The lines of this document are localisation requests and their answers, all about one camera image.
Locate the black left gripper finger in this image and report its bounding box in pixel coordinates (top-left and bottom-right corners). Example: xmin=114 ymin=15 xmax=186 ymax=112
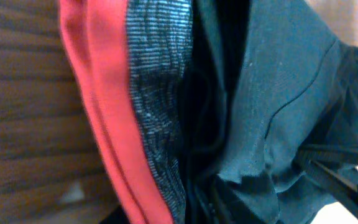
xmin=295 ymin=144 xmax=358 ymax=219

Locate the black leggings red waistband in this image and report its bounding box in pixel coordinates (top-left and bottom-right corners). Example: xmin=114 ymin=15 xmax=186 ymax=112
xmin=59 ymin=0 xmax=358 ymax=224

